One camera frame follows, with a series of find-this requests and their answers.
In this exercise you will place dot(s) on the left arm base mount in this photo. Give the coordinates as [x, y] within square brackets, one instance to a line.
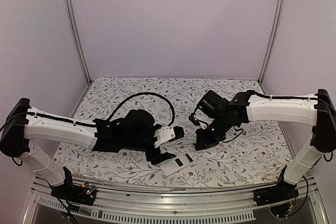
[84, 194]

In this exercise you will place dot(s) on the front aluminium rail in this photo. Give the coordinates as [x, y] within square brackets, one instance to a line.
[127, 203]

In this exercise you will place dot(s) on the right aluminium frame post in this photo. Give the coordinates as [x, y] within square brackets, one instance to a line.
[271, 41]

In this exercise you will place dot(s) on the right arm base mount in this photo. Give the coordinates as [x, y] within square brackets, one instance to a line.
[279, 194]

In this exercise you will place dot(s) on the floral patterned table mat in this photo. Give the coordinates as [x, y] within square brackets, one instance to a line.
[252, 153]

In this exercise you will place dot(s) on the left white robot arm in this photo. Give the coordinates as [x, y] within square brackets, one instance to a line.
[137, 131]

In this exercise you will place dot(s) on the white remote control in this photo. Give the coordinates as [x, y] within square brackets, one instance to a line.
[175, 165]

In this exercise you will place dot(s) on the purple battery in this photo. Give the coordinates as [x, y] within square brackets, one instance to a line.
[188, 157]

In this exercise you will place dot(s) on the aluminium frame post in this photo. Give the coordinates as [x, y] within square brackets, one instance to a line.
[76, 39]
[271, 41]

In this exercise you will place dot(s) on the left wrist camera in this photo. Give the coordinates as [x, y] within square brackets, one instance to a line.
[167, 134]

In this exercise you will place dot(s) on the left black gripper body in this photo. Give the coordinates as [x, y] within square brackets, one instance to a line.
[153, 157]

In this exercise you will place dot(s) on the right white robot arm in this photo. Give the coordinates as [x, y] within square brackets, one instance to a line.
[315, 110]

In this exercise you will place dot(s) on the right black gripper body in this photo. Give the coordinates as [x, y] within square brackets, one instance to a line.
[216, 135]

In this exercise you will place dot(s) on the left aluminium frame post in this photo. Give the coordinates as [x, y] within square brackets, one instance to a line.
[76, 39]

